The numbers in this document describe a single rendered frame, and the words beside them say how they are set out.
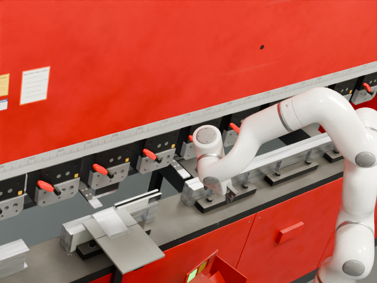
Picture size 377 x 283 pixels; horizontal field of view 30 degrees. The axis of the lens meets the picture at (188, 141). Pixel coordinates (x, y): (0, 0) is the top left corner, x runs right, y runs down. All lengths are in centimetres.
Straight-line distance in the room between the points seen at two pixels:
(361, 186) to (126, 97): 77
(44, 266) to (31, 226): 138
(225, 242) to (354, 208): 103
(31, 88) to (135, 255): 77
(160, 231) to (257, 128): 90
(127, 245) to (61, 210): 157
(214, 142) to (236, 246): 116
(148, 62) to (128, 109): 18
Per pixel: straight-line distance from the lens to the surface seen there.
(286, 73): 274
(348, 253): 214
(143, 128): 236
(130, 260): 245
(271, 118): 196
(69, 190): 234
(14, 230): 389
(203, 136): 203
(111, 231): 253
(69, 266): 256
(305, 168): 325
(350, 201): 210
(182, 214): 284
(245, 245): 317
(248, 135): 199
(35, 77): 198
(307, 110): 193
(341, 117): 193
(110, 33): 204
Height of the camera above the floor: 278
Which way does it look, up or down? 36 degrees down
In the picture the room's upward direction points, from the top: 15 degrees clockwise
